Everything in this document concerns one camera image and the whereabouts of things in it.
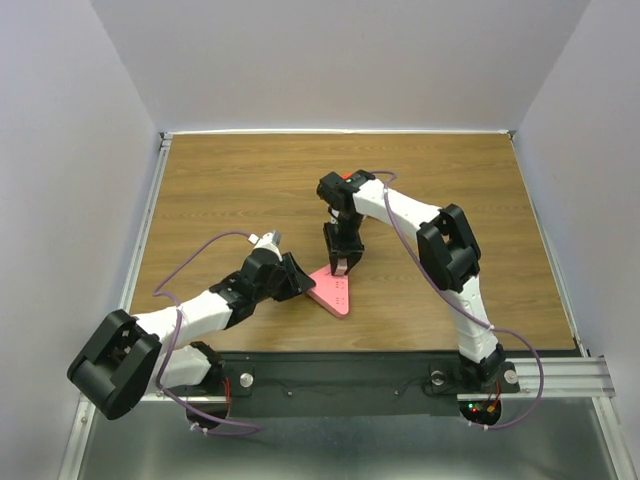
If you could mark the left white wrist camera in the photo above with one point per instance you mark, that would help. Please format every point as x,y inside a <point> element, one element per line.
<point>269,241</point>

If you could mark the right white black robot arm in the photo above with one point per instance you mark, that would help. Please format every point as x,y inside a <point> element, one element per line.
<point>447,255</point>

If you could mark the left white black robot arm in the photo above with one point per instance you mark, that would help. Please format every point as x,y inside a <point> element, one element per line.
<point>122,358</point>

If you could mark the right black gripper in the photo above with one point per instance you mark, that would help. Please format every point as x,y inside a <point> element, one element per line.
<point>353,250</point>

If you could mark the aluminium front rail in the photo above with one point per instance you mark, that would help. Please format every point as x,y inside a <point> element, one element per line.
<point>561,377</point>

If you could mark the aluminium left side rail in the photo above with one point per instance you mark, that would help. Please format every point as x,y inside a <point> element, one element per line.
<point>144,221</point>

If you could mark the aluminium rail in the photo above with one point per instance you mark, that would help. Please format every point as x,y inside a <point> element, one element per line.
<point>144,221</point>
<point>561,377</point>

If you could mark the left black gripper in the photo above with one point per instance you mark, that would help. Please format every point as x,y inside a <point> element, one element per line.
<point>296,281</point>

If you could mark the small pink square adapter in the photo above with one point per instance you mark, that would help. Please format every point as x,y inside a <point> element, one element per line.
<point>341,267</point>

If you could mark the pink triangular power strip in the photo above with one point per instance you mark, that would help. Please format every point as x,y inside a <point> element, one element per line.
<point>331,292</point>

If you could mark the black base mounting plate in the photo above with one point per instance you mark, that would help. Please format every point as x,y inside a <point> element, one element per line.
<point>341,384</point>

